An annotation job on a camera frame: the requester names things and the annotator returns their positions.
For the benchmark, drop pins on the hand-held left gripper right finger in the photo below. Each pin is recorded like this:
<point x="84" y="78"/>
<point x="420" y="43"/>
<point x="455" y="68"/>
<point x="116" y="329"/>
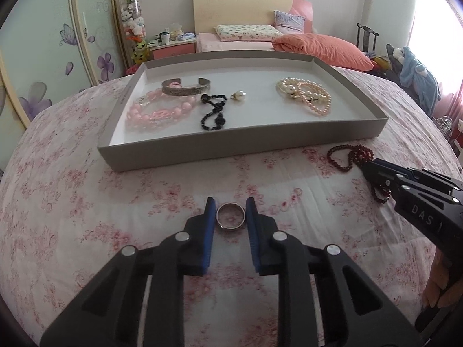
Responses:
<point x="253" y="238"/>

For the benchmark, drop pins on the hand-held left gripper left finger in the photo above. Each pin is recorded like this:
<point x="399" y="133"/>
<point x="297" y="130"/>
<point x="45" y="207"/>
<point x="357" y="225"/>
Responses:
<point x="209" y="238"/>

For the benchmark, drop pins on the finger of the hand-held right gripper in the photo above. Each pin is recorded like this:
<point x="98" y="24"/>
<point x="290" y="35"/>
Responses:
<point x="379" y="175"/>
<point x="430" y="179"/>

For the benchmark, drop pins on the grey cardboard tray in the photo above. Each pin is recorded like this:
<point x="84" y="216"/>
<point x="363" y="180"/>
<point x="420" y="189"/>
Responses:
<point x="253" y="115"/>

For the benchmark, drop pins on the pearl pendant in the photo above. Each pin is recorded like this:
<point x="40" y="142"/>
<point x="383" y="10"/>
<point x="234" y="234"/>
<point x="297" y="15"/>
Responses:
<point x="240" y="96"/>

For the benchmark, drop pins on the person's right hand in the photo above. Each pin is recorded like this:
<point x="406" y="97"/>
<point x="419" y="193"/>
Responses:
<point x="439" y="282"/>

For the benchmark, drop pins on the blue plush toy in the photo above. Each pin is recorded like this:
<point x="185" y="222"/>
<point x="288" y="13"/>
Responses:
<point x="419" y="76"/>

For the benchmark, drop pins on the orange quilt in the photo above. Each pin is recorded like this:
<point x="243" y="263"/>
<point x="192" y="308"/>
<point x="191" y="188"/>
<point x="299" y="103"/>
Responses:
<point x="325" y="48"/>

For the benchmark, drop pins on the dark wooden chair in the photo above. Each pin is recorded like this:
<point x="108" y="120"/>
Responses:
<point x="365" y="38"/>

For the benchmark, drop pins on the pink curtain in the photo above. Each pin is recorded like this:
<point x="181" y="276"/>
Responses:
<point x="434" y="14"/>

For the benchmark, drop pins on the purple pillow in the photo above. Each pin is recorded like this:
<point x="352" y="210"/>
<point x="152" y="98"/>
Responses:
<point x="289" y="21"/>

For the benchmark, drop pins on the pink and wood nightstand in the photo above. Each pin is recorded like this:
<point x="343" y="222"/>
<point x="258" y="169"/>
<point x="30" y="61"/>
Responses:
<point x="173" y="50"/>

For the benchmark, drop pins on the patterned cream pillow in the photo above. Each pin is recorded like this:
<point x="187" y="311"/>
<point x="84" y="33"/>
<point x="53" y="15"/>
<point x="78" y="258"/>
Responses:
<point x="246" y="32"/>

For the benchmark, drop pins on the blue cloth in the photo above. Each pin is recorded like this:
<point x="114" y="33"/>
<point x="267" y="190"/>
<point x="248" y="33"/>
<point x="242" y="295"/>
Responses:
<point x="187" y="36"/>

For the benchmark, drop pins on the white mug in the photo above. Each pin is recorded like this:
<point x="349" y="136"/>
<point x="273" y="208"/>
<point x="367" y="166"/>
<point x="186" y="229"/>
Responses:
<point x="165" y="38"/>

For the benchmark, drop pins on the wooden bed with pink headboard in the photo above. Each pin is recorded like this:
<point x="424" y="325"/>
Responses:
<point x="235" y="11"/>

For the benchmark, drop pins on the plush toy display tube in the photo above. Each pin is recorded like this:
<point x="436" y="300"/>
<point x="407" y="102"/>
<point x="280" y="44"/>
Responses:
<point x="134" y="25"/>

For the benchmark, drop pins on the floral sliding door wardrobe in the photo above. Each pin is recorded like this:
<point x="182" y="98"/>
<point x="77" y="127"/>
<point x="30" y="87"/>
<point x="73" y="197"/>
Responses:
<point x="54" y="43"/>

